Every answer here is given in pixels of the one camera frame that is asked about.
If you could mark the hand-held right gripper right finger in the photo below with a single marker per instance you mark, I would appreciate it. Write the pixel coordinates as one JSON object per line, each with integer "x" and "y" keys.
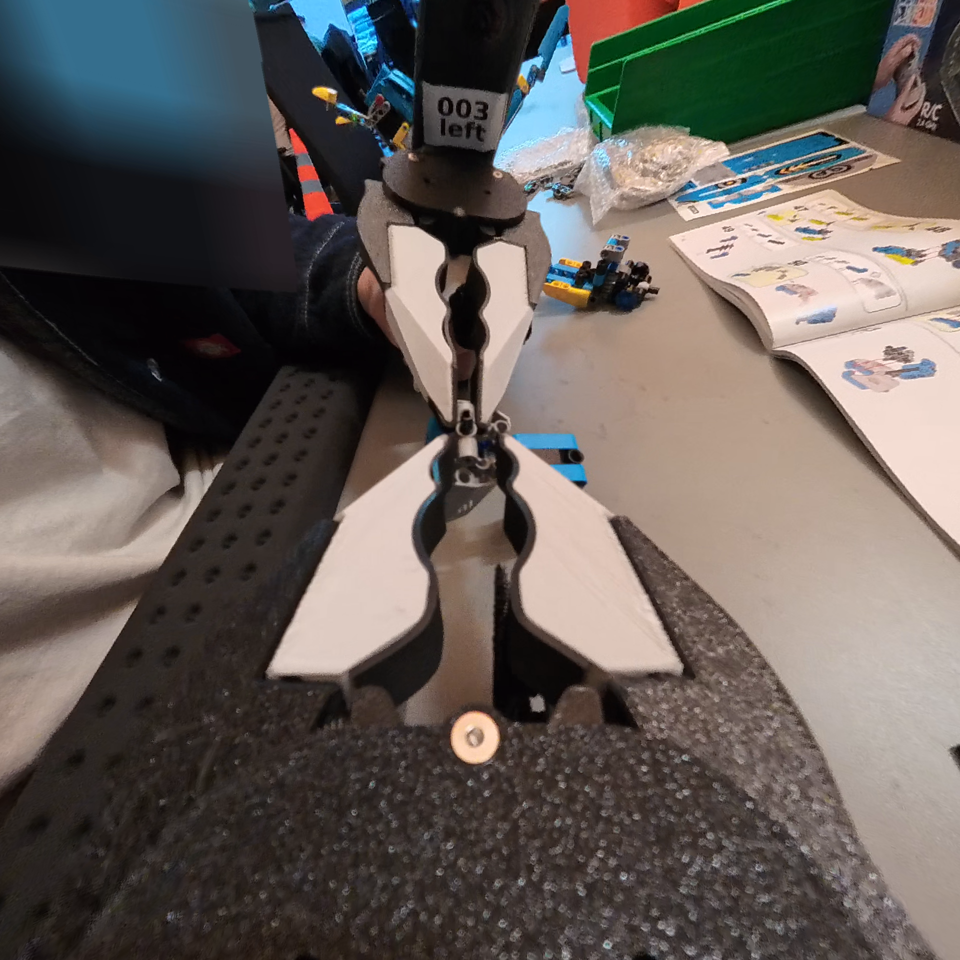
{"x": 592, "y": 592}

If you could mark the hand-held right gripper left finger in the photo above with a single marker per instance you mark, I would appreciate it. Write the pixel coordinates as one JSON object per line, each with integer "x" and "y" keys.
{"x": 360, "y": 592}

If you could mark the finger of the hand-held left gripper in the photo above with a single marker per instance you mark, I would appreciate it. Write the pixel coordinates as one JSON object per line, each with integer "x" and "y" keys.
{"x": 416, "y": 315}
{"x": 510, "y": 300}

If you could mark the blue yellow black brick assembly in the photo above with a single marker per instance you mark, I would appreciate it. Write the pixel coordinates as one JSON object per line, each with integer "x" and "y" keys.
{"x": 600, "y": 277}

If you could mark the blue black brick frame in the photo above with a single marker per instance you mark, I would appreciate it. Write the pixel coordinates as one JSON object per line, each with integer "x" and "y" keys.
{"x": 555, "y": 461}

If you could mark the grey panel brick assembly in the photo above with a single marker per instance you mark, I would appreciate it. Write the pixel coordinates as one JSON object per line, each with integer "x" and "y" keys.
{"x": 469, "y": 450}

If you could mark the person's left forearm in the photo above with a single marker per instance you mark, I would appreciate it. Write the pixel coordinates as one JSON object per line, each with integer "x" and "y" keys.
{"x": 322, "y": 285}

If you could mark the grey desk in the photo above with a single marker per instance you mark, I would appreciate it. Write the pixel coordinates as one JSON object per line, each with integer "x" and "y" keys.
{"x": 712, "y": 525}

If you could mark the person's left hand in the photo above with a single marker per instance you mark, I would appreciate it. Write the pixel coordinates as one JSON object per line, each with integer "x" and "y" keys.
{"x": 373, "y": 300}

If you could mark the blue tracked toy robot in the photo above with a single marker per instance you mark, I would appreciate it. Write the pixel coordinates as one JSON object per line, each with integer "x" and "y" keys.
{"x": 382, "y": 97}

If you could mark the orange felt bag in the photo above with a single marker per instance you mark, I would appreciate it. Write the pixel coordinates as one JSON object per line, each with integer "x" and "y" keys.
{"x": 600, "y": 30}

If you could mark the small clear plastic bag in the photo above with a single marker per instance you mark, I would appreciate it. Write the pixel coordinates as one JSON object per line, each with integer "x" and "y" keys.
{"x": 547, "y": 161}

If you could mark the black office chair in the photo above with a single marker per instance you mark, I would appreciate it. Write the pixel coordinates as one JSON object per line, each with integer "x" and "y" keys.
{"x": 322, "y": 112}

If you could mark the orange traffic cone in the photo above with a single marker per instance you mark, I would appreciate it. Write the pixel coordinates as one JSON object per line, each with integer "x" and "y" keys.
{"x": 311, "y": 180}

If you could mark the large clear plastic bag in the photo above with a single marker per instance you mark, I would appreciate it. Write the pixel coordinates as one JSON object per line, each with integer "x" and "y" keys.
{"x": 645, "y": 165}

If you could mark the dark denim jacket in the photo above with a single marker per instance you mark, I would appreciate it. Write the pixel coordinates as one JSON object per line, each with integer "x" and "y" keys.
{"x": 150, "y": 352}

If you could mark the green plastic bin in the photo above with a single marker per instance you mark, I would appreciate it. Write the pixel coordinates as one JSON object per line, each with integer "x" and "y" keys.
{"x": 735, "y": 67}

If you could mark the person's white shirt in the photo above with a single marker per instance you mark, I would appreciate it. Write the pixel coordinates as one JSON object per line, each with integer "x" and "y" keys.
{"x": 75, "y": 525}

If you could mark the blue sticker sheet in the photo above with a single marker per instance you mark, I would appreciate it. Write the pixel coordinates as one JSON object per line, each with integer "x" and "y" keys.
{"x": 780, "y": 172}

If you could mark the instruction booklet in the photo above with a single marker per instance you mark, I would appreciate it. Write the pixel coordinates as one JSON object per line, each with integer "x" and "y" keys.
{"x": 862, "y": 315}

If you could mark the robot kit box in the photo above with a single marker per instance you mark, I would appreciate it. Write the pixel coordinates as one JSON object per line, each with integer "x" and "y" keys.
{"x": 915, "y": 60}

